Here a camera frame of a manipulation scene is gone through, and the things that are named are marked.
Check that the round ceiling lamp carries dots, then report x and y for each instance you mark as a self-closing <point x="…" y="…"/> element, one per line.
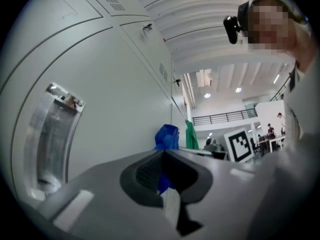
<point x="238" y="89"/>
<point x="207" y="95"/>

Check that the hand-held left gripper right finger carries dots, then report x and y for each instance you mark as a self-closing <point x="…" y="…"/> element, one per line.
<point x="225" y="204"/>

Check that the black mezzanine railing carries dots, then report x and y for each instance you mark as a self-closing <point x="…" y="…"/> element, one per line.
<point x="225" y="116"/>

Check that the person's white knit top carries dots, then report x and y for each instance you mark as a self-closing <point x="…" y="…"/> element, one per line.
<point x="305" y="96"/>

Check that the person's head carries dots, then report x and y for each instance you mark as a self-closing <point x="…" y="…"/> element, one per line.
<point x="270" y="24"/>

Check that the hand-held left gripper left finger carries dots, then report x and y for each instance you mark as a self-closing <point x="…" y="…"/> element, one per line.
<point x="105" y="209"/>

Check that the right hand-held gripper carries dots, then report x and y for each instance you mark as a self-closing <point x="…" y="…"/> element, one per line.
<point x="238" y="146"/>

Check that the black head camera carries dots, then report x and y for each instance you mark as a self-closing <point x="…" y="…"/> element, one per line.
<point x="232" y="30"/>

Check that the grey metal locker cabinet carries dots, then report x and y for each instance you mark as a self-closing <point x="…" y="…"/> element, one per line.
<point x="75" y="4"/>

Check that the white office desk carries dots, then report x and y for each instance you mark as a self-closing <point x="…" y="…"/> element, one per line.
<point x="271" y="141"/>

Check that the green jacket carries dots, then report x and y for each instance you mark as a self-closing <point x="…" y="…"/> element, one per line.
<point x="191" y="134"/>

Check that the blue cleaning cloth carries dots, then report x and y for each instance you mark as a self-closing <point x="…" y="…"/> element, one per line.
<point x="167" y="136"/>

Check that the person's left forearm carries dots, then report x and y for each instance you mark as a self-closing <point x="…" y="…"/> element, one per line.
<point x="287" y="184"/>

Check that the grey metal locker door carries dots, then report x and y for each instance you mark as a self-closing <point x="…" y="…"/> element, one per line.
<point x="112" y="96"/>

